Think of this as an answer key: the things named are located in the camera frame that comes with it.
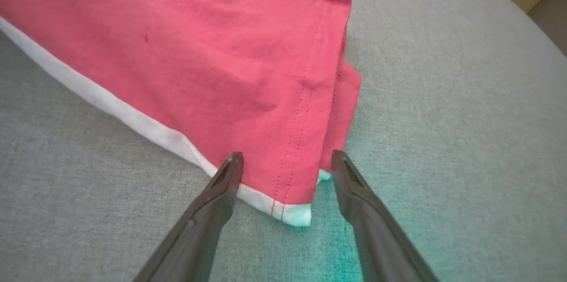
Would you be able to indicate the large grey sofa seat cushion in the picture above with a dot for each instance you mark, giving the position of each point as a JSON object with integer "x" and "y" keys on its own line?
{"x": 443, "y": 140}

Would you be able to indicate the red shorts with white stripe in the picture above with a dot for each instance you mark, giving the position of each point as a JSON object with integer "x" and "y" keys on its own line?
{"x": 199, "y": 52}

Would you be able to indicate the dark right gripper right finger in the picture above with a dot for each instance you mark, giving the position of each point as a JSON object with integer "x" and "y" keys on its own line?
{"x": 376, "y": 237}

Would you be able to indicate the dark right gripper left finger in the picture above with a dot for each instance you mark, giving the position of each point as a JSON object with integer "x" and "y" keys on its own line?
{"x": 199, "y": 229}

